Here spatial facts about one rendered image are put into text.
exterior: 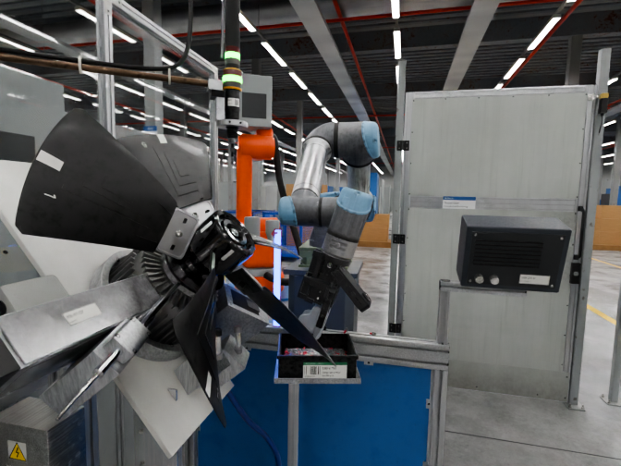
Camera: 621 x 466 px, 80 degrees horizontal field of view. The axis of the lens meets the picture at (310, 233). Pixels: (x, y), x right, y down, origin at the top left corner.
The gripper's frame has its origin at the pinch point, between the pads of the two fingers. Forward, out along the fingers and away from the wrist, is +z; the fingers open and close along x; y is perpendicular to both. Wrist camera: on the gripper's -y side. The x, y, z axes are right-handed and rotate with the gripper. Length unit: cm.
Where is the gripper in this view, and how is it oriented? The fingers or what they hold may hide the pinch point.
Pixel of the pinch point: (317, 337)
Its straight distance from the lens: 91.1
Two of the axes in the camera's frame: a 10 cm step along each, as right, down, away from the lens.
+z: -3.1, 9.4, 1.5
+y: -9.2, -3.3, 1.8
